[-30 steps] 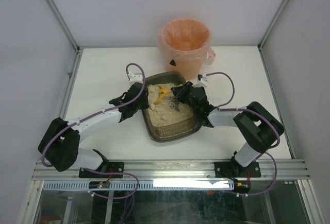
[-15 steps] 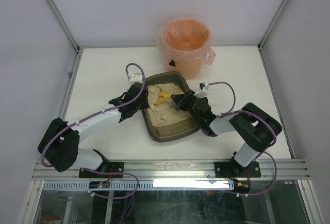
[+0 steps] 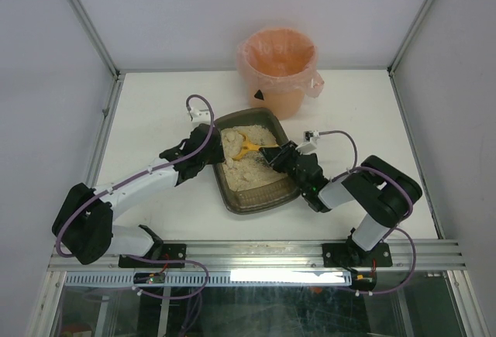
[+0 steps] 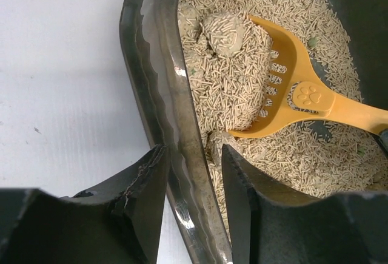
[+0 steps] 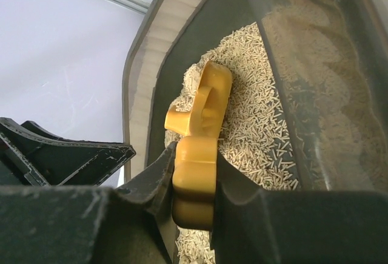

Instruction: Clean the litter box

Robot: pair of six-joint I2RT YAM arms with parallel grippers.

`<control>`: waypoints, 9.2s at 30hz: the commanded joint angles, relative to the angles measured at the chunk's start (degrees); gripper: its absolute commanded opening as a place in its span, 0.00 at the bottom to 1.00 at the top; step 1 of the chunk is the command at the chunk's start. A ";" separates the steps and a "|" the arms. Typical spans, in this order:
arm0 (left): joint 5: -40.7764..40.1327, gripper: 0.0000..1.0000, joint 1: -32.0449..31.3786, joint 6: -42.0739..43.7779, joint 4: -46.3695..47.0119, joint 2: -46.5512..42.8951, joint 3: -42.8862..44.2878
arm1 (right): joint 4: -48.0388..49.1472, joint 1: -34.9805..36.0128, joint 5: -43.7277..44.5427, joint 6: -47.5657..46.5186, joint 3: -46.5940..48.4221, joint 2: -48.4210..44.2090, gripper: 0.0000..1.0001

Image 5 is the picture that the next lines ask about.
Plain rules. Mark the grey plastic litter box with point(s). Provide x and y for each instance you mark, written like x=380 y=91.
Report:
x=329 y=62

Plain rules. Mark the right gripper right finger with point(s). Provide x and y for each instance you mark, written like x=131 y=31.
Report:
x=254 y=225

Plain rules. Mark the yellow litter scoop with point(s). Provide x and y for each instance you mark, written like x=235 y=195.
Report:
x=194 y=175

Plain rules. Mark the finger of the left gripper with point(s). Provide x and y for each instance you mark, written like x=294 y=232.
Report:
x=32 y=156

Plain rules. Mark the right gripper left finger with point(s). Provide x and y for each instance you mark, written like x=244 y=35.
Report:
x=86 y=224

